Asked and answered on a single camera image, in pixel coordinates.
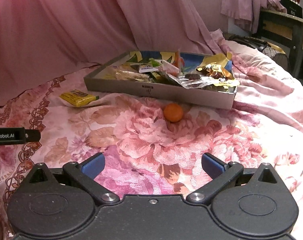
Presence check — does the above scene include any gold foil chocolate wrapper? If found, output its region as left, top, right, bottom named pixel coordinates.
left=196, top=63, right=234, bottom=80

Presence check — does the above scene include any black snack bar wrapper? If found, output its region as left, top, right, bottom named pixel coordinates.
left=130, top=63, right=159, bottom=74

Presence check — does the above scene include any long nut bar clear wrapper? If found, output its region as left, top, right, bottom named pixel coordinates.
left=167, top=74, right=240, bottom=89

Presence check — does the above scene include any oat crisp bar clear wrapper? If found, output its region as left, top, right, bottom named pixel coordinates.
left=108, top=69, right=151, bottom=83

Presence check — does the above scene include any orange jelly snack packet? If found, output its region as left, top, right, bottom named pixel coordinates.
left=162, top=50, right=184, bottom=77

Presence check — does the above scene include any green white pickle snack pouch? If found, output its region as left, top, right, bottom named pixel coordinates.
left=148, top=58, right=163, bottom=68

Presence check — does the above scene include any pink floral bed sheet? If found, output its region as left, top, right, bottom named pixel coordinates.
left=0, top=35, right=303, bottom=239

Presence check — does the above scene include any yellow snack packet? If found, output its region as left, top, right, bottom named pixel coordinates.
left=59, top=89, right=100, bottom=107

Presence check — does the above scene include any small orange round fruit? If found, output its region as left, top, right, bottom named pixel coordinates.
left=163, top=103, right=184, bottom=122

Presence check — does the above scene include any grey cardboard tray colourful lining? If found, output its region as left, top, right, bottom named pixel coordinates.
left=84, top=51, right=237, bottom=109

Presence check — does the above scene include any pink curtain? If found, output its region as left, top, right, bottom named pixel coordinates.
left=0, top=0, right=221, bottom=106

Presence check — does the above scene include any dark wooden cabinet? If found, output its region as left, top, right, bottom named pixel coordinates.
left=254, top=0, right=303, bottom=80

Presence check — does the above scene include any hanging lilac cloth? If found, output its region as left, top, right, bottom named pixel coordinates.
left=220, top=0, right=287, bottom=34

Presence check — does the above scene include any black bag with strap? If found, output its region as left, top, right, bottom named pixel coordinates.
left=228, top=35, right=290, bottom=70

